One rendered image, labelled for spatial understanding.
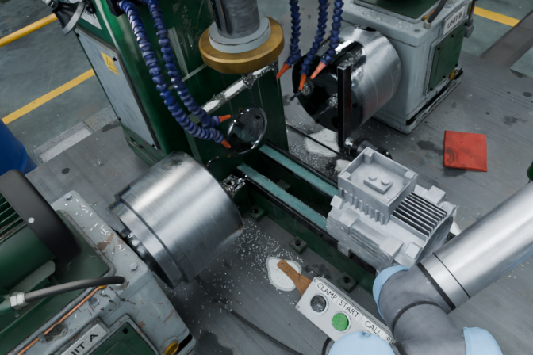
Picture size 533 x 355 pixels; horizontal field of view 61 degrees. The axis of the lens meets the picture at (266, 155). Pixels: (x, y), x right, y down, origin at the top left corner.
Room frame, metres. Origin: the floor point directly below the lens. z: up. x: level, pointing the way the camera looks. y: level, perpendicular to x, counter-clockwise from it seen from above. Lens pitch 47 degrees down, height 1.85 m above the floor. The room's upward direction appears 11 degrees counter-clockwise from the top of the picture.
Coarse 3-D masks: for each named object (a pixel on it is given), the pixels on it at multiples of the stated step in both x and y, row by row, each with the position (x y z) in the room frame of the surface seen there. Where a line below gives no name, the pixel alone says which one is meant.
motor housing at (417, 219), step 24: (336, 216) 0.54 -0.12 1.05; (360, 216) 0.51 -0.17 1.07; (408, 216) 0.47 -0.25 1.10; (432, 216) 0.46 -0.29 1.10; (360, 240) 0.47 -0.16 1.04; (384, 240) 0.45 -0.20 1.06; (408, 240) 0.44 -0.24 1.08; (432, 240) 0.49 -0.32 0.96; (384, 264) 0.42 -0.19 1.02; (408, 264) 0.40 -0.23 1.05
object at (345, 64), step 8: (344, 64) 0.78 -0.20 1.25; (336, 72) 0.79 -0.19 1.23; (344, 72) 0.77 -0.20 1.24; (344, 80) 0.77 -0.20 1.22; (344, 88) 0.77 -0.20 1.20; (344, 96) 0.77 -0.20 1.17; (344, 104) 0.77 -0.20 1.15; (344, 112) 0.77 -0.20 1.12; (344, 120) 0.77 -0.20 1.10; (344, 128) 0.77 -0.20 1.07; (344, 136) 0.77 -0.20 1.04; (344, 144) 0.77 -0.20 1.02
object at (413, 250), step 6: (336, 198) 0.55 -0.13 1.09; (342, 198) 0.55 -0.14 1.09; (336, 204) 0.54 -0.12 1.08; (342, 204) 0.54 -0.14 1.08; (444, 204) 0.49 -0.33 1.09; (450, 204) 0.49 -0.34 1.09; (450, 210) 0.48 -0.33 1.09; (444, 240) 0.48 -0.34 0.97; (408, 246) 0.42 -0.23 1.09; (414, 246) 0.41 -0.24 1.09; (420, 246) 0.41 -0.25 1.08; (408, 252) 0.41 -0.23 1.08; (414, 252) 0.41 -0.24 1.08; (414, 258) 0.40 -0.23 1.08
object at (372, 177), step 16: (368, 160) 0.61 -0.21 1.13; (384, 160) 0.59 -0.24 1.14; (352, 176) 0.58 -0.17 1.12; (368, 176) 0.56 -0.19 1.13; (384, 176) 0.57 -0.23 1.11; (400, 176) 0.56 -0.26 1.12; (416, 176) 0.53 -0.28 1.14; (352, 192) 0.54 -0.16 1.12; (368, 192) 0.52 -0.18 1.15; (384, 192) 0.52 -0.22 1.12; (400, 192) 0.50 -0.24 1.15; (368, 208) 0.51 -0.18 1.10; (384, 208) 0.48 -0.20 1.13; (384, 224) 0.48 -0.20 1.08
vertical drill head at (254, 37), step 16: (224, 0) 0.79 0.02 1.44; (240, 0) 0.79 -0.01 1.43; (256, 0) 0.83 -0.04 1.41; (224, 16) 0.80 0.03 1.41; (240, 16) 0.79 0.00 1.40; (256, 16) 0.81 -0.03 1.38; (208, 32) 0.84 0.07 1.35; (224, 32) 0.80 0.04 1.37; (240, 32) 0.79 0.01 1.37; (256, 32) 0.80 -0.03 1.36; (272, 32) 0.82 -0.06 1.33; (208, 48) 0.81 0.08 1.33; (224, 48) 0.78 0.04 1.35; (240, 48) 0.77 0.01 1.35; (256, 48) 0.78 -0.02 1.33; (272, 48) 0.77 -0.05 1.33; (208, 64) 0.79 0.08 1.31; (224, 64) 0.75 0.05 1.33; (240, 64) 0.75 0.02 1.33; (256, 64) 0.75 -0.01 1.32; (272, 64) 0.81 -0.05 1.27
